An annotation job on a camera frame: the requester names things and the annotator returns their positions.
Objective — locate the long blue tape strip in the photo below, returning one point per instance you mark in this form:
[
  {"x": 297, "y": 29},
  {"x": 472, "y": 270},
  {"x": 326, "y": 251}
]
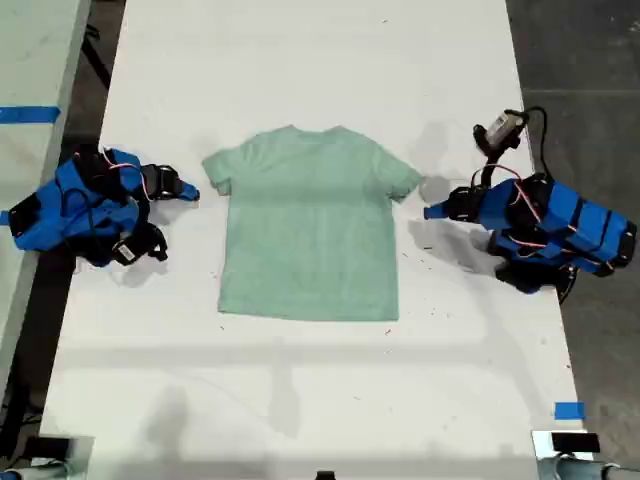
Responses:
[{"x": 30, "y": 114}]

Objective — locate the black stand leg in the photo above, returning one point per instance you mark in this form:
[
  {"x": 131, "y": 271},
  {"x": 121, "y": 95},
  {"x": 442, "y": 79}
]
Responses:
[{"x": 97, "y": 62}]

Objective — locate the square blue tape piece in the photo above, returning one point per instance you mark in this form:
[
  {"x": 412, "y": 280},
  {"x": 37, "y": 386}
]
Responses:
[{"x": 569, "y": 411}]

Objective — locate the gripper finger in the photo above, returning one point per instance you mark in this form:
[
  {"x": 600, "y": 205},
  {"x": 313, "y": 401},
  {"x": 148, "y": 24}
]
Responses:
[{"x": 437, "y": 211}]

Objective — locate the pale green T-shirt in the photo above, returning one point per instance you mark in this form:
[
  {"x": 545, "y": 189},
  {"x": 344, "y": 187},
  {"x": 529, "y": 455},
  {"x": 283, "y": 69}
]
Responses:
[{"x": 310, "y": 225}]

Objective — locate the pale grey side table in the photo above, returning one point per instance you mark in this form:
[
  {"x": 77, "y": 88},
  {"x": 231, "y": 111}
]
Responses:
[{"x": 30, "y": 60}]

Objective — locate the grey metal tube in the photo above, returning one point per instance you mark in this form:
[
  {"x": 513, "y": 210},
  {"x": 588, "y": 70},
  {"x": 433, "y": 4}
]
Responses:
[
  {"x": 50, "y": 472},
  {"x": 575, "y": 470}
]

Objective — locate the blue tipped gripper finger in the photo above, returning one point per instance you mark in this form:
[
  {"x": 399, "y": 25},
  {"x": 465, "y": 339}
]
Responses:
[{"x": 187, "y": 192}]

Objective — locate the black camera box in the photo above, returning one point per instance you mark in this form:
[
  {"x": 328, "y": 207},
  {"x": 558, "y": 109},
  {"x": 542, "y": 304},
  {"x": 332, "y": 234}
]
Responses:
[
  {"x": 127, "y": 250},
  {"x": 500, "y": 127}
]

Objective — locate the small blue tape piece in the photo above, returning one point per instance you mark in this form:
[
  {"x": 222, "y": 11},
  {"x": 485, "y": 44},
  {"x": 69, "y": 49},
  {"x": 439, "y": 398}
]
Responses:
[{"x": 4, "y": 218}]

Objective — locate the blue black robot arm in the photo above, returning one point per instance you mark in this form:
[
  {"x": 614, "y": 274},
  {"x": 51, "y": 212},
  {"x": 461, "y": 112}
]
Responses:
[
  {"x": 55, "y": 200},
  {"x": 575, "y": 215}
]

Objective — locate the black camera stalk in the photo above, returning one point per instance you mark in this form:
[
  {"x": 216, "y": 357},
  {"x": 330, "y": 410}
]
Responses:
[{"x": 486, "y": 167}]

